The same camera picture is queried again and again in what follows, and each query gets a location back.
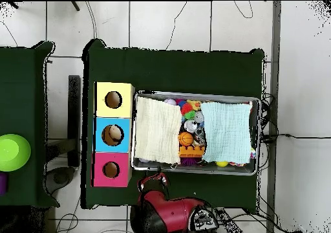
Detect cream muslin cloth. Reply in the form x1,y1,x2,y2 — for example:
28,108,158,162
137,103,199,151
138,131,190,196
134,96,182,165

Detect light blue muslin cloth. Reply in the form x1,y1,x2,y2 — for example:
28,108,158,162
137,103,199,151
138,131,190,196
200,101,253,164

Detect purple spiky rubber ball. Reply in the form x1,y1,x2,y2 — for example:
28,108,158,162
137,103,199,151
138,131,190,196
180,157,201,166

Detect lime green plastic bowl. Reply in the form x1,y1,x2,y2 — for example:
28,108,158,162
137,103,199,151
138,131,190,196
0,133,32,172

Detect shallow metal mesh bin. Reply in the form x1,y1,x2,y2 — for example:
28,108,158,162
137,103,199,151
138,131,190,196
130,90,261,177

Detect orange plastic toy brick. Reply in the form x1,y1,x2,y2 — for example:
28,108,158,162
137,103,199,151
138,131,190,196
178,145,206,158

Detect purple object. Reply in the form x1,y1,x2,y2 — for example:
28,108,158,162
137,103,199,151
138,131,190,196
0,172,8,196

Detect black upright panel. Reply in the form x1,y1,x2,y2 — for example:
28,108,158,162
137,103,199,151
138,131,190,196
67,74,81,168

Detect grey round base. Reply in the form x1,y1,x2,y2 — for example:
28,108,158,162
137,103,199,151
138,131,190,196
45,166,77,195

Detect orange toy basketball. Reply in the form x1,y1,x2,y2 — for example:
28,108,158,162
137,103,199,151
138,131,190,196
178,131,194,148

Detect black power cable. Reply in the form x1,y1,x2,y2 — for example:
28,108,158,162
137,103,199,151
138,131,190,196
260,133,331,144

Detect wooden box with three holes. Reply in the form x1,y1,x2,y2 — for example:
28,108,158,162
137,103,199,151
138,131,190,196
91,81,136,188

